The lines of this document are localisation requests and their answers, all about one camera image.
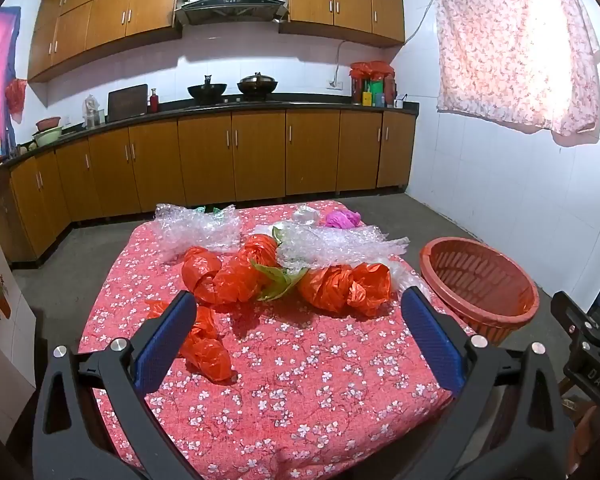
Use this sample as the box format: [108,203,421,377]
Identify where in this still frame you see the wooden kitchen cabinets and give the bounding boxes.
[7,107,418,266]
[27,0,406,83]

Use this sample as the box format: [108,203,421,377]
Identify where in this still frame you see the clear bubble wrap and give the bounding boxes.
[275,222,411,273]
[152,203,243,261]

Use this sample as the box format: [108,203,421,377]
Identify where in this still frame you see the clear plastic sheet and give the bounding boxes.
[390,260,431,306]

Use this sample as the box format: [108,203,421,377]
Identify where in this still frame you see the red wrapped jars on counter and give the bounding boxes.
[350,61,397,106]

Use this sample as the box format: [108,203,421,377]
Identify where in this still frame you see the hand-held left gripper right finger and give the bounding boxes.
[400,287,576,480]

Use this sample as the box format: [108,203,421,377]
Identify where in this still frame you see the black wok with lid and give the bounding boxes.
[237,72,279,100]

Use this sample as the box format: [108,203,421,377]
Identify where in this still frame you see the white power cable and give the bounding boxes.
[334,37,351,83]

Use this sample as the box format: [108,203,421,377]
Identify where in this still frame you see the wooden upper kitchen cabinets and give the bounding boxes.
[27,0,406,83]

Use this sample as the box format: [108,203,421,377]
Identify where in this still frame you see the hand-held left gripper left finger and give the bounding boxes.
[32,290,203,480]

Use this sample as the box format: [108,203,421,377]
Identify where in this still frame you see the pink floral curtain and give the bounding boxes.
[428,0,600,148]

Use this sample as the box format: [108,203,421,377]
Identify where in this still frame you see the green plastic bag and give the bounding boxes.
[250,225,308,303]

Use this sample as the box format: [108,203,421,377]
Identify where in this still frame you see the glass jar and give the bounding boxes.
[82,95,103,128]

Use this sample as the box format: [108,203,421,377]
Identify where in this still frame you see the red floral tablecloth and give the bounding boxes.
[78,200,476,480]

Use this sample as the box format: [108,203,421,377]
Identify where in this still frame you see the red plastic bag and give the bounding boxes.
[5,78,28,123]
[347,262,393,317]
[145,300,233,383]
[212,234,281,303]
[181,246,226,306]
[298,265,353,316]

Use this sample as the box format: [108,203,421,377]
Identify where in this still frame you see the white plastic bag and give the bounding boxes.
[292,205,323,226]

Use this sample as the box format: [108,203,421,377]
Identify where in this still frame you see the red hanging plastic bag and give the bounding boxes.
[5,78,28,123]

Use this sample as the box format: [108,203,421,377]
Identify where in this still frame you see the pink plastic bag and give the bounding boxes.
[321,210,362,229]

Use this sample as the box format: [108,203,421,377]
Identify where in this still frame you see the orange plastic basket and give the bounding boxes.
[420,236,540,345]

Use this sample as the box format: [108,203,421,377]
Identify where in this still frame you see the wooden lower kitchen cabinets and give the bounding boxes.
[7,107,418,266]

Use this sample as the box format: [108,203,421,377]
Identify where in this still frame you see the black kitchen countertop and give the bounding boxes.
[5,94,421,161]

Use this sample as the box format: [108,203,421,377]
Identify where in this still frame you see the dark cutting board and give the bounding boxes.
[107,84,149,122]

